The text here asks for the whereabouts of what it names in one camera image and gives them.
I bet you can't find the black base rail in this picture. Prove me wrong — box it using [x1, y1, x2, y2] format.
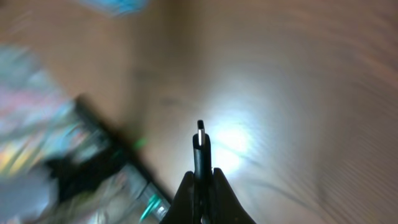
[45, 95, 171, 223]

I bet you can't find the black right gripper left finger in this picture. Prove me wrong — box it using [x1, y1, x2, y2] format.
[160, 171, 194, 224]

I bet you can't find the black charger cable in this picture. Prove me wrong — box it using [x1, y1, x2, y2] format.
[192, 119, 213, 224]

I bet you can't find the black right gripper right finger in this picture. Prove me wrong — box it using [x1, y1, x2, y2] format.
[213, 168, 256, 224]

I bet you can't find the colourful painted backdrop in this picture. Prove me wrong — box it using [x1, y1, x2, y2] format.
[1, 44, 123, 223]

